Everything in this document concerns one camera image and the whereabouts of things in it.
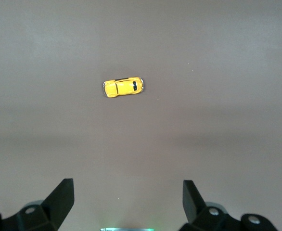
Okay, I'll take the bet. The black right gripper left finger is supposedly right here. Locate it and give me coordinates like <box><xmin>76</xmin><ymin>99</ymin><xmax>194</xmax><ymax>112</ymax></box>
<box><xmin>0</xmin><ymin>178</ymin><xmax>75</xmax><ymax>231</ymax></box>

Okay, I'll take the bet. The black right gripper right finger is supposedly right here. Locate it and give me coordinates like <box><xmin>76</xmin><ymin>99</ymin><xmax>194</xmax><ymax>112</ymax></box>
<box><xmin>179</xmin><ymin>180</ymin><xmax>280</xmax><ymax>231</ymax></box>

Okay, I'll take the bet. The yellow beetle toy car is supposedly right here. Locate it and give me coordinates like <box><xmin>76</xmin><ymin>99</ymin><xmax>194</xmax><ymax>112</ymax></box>
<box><xmin>103</xmin><ymin>76</ymin><xmax>145</xmax><ymax>99</ymax></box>

